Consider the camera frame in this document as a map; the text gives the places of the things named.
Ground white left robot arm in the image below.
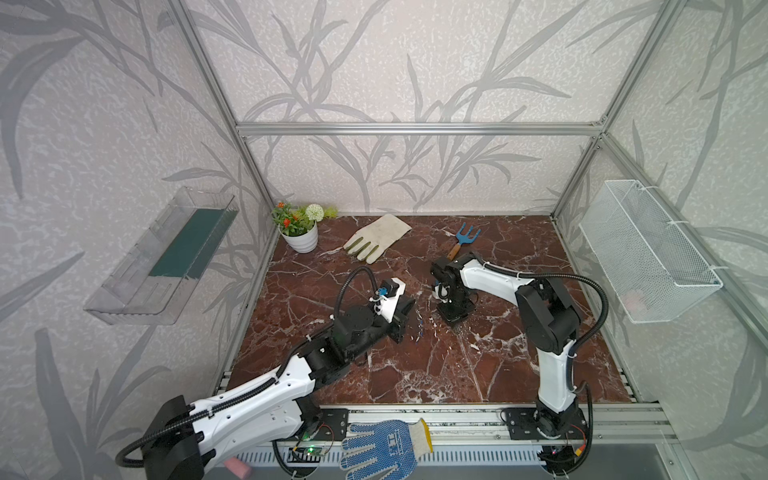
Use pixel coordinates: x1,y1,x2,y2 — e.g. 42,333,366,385
139,294,415,479

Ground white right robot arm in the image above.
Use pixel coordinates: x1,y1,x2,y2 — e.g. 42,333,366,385
430,254,582,438

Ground blue garden hand fork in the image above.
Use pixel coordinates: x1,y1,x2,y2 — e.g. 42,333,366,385
447,223,481,261

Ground cream green gardening glove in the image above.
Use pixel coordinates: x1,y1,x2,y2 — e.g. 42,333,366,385
343,214,411,264

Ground blue dotted work glove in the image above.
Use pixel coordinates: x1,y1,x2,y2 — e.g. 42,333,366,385
340,419,434,479

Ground white flower pot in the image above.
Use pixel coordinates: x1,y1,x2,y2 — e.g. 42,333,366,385
282,224,319,254

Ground artificial green plant with flowers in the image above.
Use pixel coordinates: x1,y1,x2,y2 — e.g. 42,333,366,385
271,202,338,237

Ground pink object at front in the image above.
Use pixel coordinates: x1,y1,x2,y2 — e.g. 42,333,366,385
223,457,252,480

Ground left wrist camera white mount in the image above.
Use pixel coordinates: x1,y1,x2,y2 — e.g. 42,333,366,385
373,278,405,323

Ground aluminium front rail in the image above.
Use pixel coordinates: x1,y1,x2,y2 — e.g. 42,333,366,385
236,403,696,479

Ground white wire mesh basket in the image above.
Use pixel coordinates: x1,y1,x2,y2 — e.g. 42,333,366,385
579,180,723,324

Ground clear plastic wall shelf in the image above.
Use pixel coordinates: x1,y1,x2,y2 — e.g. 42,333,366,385
84,187,239,326

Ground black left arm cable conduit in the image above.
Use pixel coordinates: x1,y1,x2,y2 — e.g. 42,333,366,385
115,265,379,469

